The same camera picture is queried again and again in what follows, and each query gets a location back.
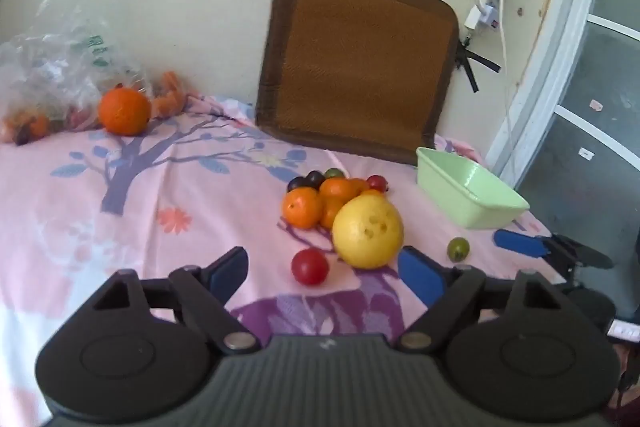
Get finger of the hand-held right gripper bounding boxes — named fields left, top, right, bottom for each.
left=495, top=228, right=576, bottom=280
left=550, top=234, right=615, bottom=270

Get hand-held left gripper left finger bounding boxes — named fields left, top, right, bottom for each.
left=92, top=247, right=261, bottom=355

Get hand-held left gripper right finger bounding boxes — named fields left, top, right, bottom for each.
left=397, top=246, right=568, bottom=354

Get green fruit with dark mark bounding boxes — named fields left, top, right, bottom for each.
left=447, top=237, right=470, bottom=263

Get light green plastic basin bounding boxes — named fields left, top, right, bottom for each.
left=416, top=147, right=531, bottom=230

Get large yellow citrus fruit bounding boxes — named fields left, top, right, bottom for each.
left=332, top=195, right=405, bottom=270

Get large tangerine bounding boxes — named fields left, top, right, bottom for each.
left=281, top=187, right=323, bottom=229

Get pink printed bedsheet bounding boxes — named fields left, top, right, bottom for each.
left=0, top=94, right=576, bottom=427

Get black tape strip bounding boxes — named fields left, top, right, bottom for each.
left=461, top=48, right=501, bottom=74
left=461, top=56, right=480, bottom=94

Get orange carrots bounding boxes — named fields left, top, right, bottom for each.
left=150, top=71, right=187, bottom=120

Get white framed glass door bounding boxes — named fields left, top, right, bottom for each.
left=485, top=0, right=640, bottom=258

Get big orange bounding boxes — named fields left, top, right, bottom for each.
left=98, top=88, right=152, bottom=136

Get white power adapter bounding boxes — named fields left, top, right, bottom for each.
left=464, top=0, right=512, bottom=34

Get brown woven seat mat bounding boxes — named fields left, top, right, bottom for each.
left=255, top=0, right=460, bottom=166

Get clear plastic bag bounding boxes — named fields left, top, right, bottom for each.
left=0, top=0, right=151, bottom=145

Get white cable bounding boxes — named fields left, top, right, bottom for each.
left=497, top=0, right=516, bottom=178

